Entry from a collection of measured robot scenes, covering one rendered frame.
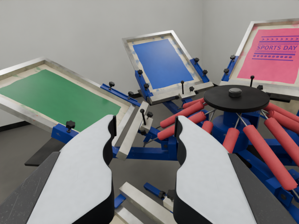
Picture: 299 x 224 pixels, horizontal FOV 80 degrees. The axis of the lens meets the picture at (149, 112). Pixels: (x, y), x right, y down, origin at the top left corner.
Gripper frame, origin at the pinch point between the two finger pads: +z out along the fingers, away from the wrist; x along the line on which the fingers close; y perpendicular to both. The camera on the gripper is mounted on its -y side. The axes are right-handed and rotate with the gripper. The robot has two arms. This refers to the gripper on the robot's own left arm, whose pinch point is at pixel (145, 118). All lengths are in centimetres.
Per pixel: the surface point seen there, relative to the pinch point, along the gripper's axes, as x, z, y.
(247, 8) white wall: 164, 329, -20
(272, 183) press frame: 54, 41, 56
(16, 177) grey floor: -178, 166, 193
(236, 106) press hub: 42, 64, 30
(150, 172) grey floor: 5, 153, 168
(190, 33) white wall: 98, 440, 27
